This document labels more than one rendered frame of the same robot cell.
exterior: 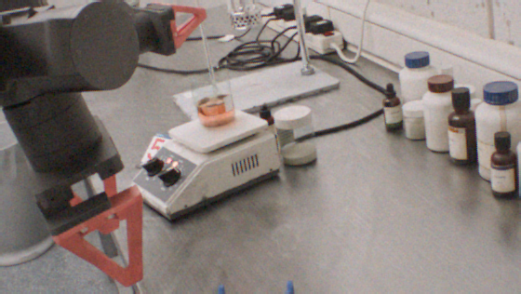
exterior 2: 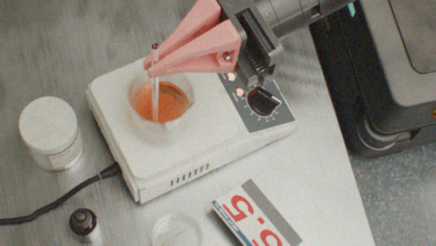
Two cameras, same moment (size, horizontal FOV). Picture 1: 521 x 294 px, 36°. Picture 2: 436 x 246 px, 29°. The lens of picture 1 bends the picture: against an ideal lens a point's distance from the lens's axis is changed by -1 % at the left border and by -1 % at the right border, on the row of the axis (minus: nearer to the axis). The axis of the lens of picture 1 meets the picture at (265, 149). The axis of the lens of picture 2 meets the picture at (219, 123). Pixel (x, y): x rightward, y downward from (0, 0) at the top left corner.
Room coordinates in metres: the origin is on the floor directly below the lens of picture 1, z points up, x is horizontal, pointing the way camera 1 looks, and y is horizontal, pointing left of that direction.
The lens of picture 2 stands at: (1.49, 0.08, 1.66)
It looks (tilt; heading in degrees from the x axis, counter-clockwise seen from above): 70 degrees down; 172
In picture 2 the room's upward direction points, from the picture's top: 11 degrees clockwise
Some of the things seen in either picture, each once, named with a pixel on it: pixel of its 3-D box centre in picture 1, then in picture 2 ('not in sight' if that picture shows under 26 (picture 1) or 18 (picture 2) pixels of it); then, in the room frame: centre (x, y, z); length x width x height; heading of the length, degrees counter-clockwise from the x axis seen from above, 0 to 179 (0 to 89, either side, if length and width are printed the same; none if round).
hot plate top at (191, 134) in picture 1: (217, 128); (163, 108); (1.18, 0.07, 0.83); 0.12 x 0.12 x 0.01; 29
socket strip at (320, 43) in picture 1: (299, 27); not in sight; (1.94, -0.13, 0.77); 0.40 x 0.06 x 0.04; 16
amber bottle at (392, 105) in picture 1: (392, 104); not in sight; (1.26, -0.22, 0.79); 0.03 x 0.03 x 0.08
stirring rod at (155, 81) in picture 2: (207, 51); (155, 91); (1.21, 0.06, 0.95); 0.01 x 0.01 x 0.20; 33
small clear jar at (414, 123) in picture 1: (418, 120); not in sight; (1.21, -0.25, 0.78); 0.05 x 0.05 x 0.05
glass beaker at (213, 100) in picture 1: (211, 100); (163, 107); (1.19, 0.07, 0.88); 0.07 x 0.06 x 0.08; 91
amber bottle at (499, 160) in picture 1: (503, 163); not in sight; (0.97, -0.31, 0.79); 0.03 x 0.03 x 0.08
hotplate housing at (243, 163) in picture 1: (208, 160); (185, 112); (1.17, 0.09, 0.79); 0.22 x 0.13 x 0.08; 119
